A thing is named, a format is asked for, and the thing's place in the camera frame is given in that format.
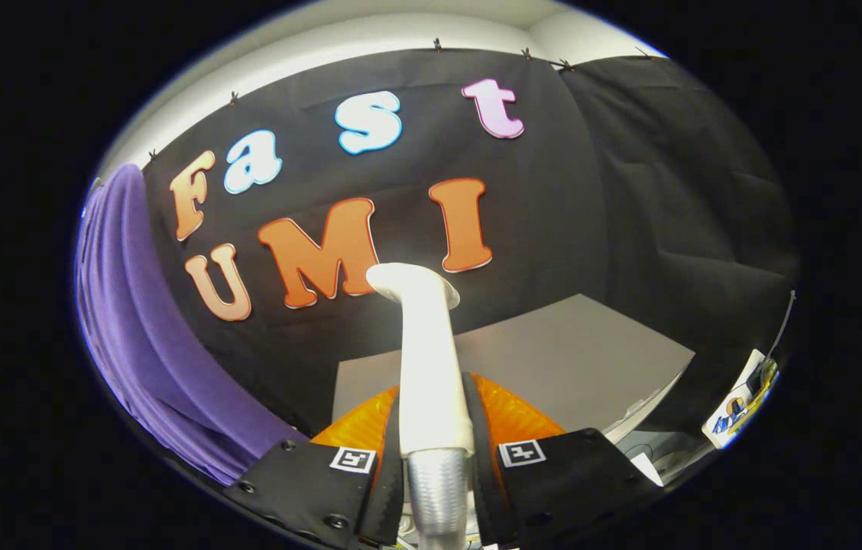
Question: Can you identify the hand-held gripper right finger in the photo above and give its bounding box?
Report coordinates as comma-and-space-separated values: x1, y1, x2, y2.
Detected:
462, 372, 661, 549

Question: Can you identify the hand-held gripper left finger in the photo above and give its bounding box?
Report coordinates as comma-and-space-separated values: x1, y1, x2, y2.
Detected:
221, 386, 407, 549

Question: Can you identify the white garment steamer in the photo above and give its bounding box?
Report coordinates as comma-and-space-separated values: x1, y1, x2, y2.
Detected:
366, 263, 475, 550

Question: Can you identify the purple ribbed jacket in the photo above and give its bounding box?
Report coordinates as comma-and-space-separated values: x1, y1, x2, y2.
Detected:
73, 163, 309, 487

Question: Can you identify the grey cabinet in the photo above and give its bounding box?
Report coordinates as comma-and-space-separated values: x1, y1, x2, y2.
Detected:
332, 293, 698, 444

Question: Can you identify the white paper sheet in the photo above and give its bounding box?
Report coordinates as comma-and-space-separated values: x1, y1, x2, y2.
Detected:
630, 451, 665, 487

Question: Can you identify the white tray of small items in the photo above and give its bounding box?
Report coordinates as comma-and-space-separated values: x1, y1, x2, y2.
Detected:
702, 349, 781, 449

